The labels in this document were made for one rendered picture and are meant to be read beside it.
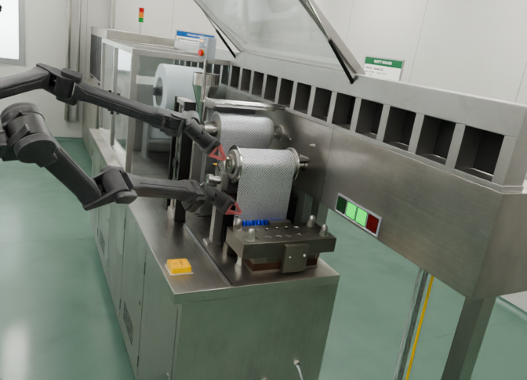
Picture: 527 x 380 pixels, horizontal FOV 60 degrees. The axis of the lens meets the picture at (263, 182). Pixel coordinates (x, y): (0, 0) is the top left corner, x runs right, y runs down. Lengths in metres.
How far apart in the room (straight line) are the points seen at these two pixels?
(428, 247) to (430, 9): 3.65
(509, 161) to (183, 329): 1.11
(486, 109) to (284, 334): 1.08
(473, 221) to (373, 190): 0.40
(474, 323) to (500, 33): 3.08
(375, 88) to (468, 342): 0.86
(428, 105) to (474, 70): 2.96
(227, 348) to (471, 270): 0.89
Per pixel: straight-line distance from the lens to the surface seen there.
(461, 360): 1.65
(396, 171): 1.52
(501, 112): 1.29
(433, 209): 1.41
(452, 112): 1.38
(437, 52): 4.69
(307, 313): 1.85
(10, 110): 1.05
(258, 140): 2.01
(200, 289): 1.59
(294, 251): 1.72
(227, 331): 1.72
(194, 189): 1.64
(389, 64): 5.13
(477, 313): 1.57
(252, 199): 1.81
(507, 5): 4.34
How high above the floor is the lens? 1.70
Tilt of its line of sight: 16 degrees down
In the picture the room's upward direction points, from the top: 8 degrees clockwise
